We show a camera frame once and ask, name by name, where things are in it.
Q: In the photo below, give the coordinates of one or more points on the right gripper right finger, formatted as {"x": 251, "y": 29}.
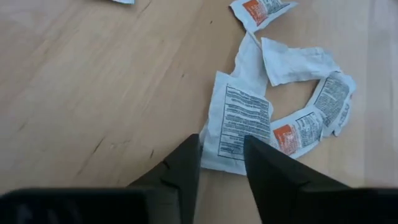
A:
{"x": 270, "y": 193}

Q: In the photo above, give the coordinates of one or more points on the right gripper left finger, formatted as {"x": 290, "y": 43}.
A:
{"x": 180, "y": 186}

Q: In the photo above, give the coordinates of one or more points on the white packet black text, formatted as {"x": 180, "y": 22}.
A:
{"x": 239, "y": 124}
{"x": 334, "y": 99}

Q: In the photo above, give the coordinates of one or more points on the white packet orange print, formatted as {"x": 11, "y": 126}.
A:
{"x": 258, "y": 12}
{"x": 295, "y": 133}

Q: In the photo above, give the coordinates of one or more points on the plain white packet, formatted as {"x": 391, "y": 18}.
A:
{"x": 248, "y": 62}
{"x": 295, "y": 62}

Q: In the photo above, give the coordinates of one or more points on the white printed packet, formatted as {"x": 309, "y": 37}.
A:
{"x": 124, "y": 1}

